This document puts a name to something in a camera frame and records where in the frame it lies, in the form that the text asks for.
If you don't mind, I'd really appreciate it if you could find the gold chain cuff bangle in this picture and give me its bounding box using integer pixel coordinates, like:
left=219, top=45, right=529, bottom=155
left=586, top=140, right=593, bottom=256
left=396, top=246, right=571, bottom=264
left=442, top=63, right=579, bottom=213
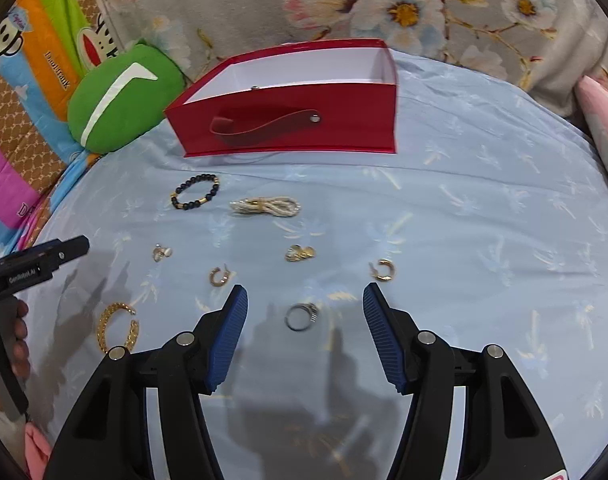
left=96, top=302, right=140, bottom=354

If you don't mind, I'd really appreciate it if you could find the gold charm ring earring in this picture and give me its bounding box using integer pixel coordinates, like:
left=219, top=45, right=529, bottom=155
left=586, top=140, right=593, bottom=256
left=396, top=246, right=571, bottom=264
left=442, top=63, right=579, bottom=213
left=152, top=244, right=173, bottom=262

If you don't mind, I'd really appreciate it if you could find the black bead bracelet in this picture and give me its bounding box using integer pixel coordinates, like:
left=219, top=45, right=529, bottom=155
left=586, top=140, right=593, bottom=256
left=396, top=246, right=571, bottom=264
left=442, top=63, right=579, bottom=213
left=169, top=172, right=221, bottom=212

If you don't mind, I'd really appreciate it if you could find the small gold hoop earring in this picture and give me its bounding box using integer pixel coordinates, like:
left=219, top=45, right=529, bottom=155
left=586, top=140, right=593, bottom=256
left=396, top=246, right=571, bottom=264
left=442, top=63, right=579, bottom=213
left=369, top=258, right=396, bottom=282

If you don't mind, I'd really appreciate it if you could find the silver gemstone ring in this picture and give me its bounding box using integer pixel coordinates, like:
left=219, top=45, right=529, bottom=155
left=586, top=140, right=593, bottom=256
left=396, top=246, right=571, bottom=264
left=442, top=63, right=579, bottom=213
left=284, top=301, right=321, bottom=333

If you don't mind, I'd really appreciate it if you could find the small gold twisted earring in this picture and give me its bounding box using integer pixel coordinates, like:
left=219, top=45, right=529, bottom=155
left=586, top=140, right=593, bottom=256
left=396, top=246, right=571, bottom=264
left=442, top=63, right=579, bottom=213
left=284, top=245, right=316, bottom=262

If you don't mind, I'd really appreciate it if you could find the pearl strand bracelet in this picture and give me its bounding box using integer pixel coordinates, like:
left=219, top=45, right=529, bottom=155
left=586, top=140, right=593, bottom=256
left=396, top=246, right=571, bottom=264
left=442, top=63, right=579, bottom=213
left=229, top=195, right=303, bottom=219

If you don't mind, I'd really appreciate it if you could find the person's left hand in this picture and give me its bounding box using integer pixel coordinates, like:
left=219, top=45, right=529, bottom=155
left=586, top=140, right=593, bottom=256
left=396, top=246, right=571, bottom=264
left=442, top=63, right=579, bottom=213
left=0, top=297, right=32, bottom=411

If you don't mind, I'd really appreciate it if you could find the light blue palm bedsheet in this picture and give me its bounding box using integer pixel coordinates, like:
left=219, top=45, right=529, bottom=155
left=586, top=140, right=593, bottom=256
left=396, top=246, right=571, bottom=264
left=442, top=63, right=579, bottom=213
left=25, top=54, right=608, bottom=479

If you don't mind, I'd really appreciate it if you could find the green round cushion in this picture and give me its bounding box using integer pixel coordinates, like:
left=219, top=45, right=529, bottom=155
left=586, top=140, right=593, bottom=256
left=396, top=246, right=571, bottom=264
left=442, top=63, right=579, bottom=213
left=68, top=42, right=185, bottom=155

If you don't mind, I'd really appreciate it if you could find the colourful cartoon blanket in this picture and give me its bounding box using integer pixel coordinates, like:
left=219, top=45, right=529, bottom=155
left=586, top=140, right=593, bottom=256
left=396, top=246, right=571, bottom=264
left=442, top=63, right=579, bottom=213
left=0, top=0, right=120, bottom=258

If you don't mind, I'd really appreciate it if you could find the pink cartoon pillow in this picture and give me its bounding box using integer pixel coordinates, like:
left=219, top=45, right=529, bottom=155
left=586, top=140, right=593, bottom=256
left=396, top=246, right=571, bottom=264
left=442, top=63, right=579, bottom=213
left=575, top=76, right=608, bottom=173

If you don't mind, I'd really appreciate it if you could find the red open box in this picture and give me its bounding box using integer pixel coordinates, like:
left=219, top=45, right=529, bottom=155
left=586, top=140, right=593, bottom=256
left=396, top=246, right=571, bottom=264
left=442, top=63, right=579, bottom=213
left=165, top=38, right=397, bottom=157

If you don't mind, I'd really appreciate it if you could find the grey floral quilt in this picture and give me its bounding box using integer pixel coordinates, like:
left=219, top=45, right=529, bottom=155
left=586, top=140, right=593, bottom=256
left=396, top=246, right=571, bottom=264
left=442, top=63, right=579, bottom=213
left=97, top=0, right=608, bottom=116

